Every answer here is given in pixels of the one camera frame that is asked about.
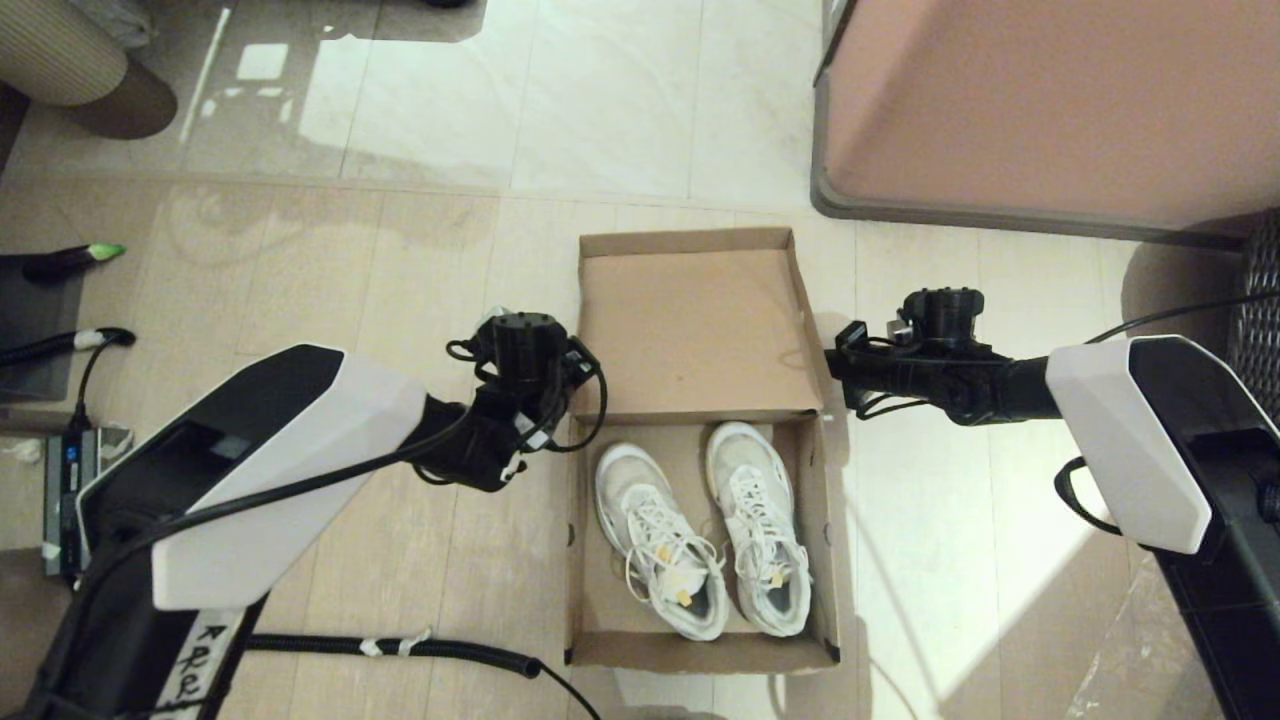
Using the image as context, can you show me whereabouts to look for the pink cabinet with grey base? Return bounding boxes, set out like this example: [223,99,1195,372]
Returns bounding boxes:
[808,0,1280,256]

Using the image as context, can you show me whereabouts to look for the beige ribbed pouf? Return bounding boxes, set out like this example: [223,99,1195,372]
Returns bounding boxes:
[0,0,179,141]

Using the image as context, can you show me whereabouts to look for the black corrugated robot hose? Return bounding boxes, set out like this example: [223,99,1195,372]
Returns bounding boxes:
[1055,457,1126,536]

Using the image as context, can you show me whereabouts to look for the dark grey floor mat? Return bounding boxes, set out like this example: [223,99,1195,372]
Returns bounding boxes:
[0,262,86,403]

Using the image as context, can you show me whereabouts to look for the grey cloth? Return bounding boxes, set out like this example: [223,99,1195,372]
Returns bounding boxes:
[70,0,153,49]

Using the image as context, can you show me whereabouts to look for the dark woven basket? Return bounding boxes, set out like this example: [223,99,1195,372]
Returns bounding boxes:
[1228,210,1280,386]

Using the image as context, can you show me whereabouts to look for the black cable with green tip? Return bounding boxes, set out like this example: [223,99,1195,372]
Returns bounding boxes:
[22,243,128,284]

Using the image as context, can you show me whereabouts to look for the black corrugated cable conduit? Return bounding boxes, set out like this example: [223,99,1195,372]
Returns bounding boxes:
[245,633,549,680]

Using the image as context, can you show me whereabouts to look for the white mesh sneaker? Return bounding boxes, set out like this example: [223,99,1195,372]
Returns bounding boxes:
[705,421,813,638]
[595,442,731,642]

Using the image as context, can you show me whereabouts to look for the grey power supply box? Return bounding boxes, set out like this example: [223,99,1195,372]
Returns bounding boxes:
[43,428,136,581]

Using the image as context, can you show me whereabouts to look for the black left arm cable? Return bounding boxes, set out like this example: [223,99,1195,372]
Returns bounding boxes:
[30,338,609,720]

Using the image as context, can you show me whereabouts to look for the black taped power cable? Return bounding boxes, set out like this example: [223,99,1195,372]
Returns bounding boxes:
[0,328,139,433]

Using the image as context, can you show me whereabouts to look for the brown cardboard shoe box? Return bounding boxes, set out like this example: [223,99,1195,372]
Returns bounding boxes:
[563,227,843,676]

